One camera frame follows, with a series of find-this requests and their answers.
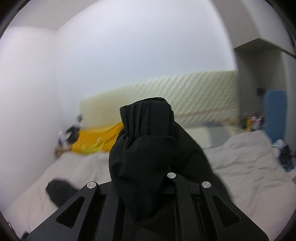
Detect black puffer jacket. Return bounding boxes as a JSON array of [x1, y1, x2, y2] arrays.
[[45, 96, 234, 241]]

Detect yellow pillow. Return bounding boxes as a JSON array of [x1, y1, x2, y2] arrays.
[[71, 122, 124, 154]]

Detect grey white pillow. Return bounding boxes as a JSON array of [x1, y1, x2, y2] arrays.
[[184, 121, 240, 149]]

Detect cream quilted headboard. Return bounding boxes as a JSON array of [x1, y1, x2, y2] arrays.
[[79, 70, 240, 133]]

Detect wooden nightstand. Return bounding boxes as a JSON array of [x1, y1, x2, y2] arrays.
[[54, 146, 71, 159]]

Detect small bottles on shelf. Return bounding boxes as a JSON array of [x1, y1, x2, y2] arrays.
[[239, 113, 264, 132]]

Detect light grey duvet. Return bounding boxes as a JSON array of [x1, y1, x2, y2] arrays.
[[3, 131, 295, 240]]

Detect blue padded chair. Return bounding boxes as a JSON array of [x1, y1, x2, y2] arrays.
[[264, 90, 287, 143]]

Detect white wardrobe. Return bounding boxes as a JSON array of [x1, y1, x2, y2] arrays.
[[214, 1, 295, 148]]

